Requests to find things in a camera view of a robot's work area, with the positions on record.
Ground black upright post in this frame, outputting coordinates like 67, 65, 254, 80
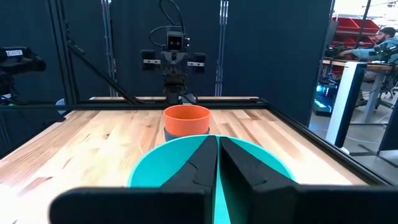
46, 0, 79, 105

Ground teal bowl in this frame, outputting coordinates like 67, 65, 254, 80
127, 134, 296, 224

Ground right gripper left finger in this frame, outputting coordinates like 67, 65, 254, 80
49, 135, 219, 224

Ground silver pole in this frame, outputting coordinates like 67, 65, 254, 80
100, 0, 118, 98
215, 0, 229, 97

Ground black cable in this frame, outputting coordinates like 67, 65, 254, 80
148, 0, 186, 48

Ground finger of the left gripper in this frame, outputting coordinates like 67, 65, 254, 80
140, 49, 162, 71
187, 52, 207, 74

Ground dark blue partition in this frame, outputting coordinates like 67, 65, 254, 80
0, 0, 334, 127

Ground black table frame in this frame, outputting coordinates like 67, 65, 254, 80
0, 96, 393, 187

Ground red storage bins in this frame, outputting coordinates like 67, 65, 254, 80
330, 17, 382, 49

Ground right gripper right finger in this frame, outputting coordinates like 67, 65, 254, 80
219, 136, 398, 224

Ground black Trossen-labelled device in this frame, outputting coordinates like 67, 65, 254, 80
0, 46, 47, 104

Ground wooden desk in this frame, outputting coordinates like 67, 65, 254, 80
322, 58, 398, 126

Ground white and black panel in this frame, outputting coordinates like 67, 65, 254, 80
325, 61, 368, 149

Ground person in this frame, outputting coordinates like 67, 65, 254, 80
338, 27, 398, 108

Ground black diagonal strut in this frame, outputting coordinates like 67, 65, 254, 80
66, 40, 142, 105

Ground orange plastic cup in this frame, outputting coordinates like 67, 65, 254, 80
162, 105, 212, 138

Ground black slanted pole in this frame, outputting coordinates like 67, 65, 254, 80
354, 0, 373, 48

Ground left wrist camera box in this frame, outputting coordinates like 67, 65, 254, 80
165, 30, 191, 52

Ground computer with blue lights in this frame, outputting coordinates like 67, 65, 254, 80
312, 77, 339, 118

